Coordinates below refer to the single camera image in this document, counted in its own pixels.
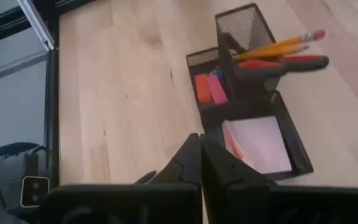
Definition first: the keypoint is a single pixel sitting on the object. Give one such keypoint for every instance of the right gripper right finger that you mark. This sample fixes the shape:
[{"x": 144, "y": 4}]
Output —
[{"x": 228, "y": 193}]

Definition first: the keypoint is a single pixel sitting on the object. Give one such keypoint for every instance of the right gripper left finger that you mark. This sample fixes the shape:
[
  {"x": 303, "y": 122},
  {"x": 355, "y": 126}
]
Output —
[{"x": 188, "y": 165}]

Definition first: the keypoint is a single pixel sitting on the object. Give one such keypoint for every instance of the pink sticky note pad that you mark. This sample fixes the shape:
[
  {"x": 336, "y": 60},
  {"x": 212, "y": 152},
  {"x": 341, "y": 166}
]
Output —
[{"x": 259, "y": 146}]

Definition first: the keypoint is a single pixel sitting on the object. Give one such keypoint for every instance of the orange eraser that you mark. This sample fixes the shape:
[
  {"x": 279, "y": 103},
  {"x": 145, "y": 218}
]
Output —
[{"x": 203, "y": 88}]

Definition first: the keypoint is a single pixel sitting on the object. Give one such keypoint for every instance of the pink eraser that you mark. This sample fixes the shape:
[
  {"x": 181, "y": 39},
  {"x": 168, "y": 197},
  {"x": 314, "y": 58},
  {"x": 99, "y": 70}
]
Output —
[{"x": 217, "y": 90}]

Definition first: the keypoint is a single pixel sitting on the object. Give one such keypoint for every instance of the small blue item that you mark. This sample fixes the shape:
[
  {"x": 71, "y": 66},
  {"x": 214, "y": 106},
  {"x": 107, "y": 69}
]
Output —
[{"x": 218, "y": 73}]

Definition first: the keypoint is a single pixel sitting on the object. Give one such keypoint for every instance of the red and black scissors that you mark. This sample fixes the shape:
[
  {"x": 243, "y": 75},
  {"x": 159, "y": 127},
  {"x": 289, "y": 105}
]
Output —
[{"x": 259, "y": 72}]

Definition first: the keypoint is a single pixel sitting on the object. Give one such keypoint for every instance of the black mesh desk organizer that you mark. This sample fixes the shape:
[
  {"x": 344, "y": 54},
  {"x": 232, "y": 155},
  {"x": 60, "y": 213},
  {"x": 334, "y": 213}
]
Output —
[{"x": 247, "y": 105}]

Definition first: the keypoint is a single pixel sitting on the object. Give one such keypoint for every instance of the grey backpack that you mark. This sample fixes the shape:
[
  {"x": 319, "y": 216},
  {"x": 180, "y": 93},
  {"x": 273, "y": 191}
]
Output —
[{"x": 2, "y": 193}]

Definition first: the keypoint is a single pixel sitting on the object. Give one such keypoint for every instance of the silver aluminium rail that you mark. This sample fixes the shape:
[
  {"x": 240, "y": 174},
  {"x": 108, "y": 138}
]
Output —
[{"x": 37, "y": 28}]

